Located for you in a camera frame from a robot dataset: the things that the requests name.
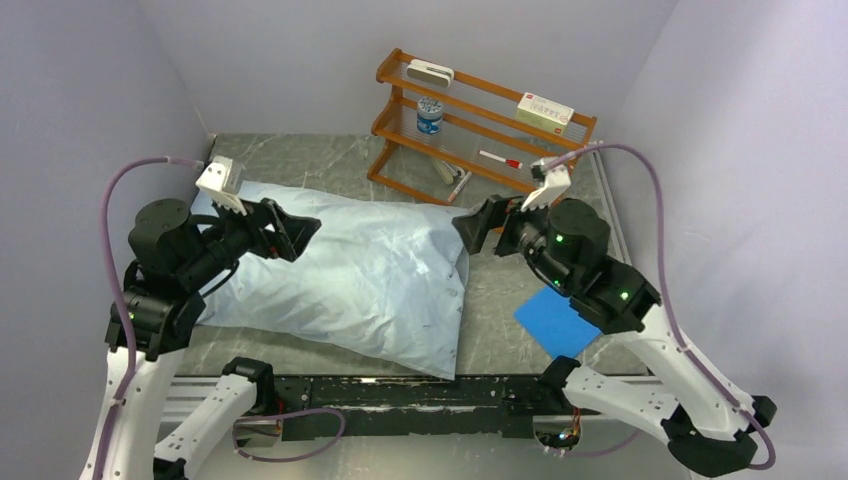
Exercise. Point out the beige stapler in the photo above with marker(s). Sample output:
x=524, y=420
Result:
x=447, y=172

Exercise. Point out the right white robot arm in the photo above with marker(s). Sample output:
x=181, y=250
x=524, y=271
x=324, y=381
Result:
x=706, y=422

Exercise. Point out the white eraser box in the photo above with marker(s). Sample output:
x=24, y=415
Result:
x=434, y=74

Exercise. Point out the blue foam pad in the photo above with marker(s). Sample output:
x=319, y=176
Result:
x=550, y=320

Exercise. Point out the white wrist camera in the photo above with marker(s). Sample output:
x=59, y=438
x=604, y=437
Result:
x=552, y=178
x=221, y=180

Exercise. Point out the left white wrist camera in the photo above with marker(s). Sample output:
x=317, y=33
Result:
x=221, y=180

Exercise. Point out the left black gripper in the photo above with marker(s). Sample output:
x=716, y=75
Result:
x=294, y=232

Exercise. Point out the blue white round jar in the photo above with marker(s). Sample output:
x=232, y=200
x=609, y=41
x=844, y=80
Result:
x=429, y=115

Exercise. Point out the white red carton box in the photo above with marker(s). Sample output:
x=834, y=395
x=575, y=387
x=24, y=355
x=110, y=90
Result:
x=543, y=114

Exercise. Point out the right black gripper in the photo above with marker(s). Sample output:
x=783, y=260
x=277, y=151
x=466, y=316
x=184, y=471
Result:
x=498, y=211

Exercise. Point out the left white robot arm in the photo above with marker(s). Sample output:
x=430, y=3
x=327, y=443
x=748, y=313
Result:
x=179, y=258

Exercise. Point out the orange wooden shelf rack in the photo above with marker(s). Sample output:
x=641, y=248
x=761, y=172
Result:
x=478, y=115

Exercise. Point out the pink white marker pen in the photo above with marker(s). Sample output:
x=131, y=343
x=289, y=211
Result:
x=459, y=187

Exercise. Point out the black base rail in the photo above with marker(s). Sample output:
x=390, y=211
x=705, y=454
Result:
x=321, y=406

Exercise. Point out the red white marker pen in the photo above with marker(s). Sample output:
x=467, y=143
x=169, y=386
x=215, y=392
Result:
x=511, y=163

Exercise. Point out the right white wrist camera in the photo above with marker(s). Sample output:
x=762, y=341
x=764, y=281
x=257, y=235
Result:
x=552, y=178

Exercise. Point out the light blue pillowcase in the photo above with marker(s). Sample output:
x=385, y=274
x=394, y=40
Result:
x=383, y=279

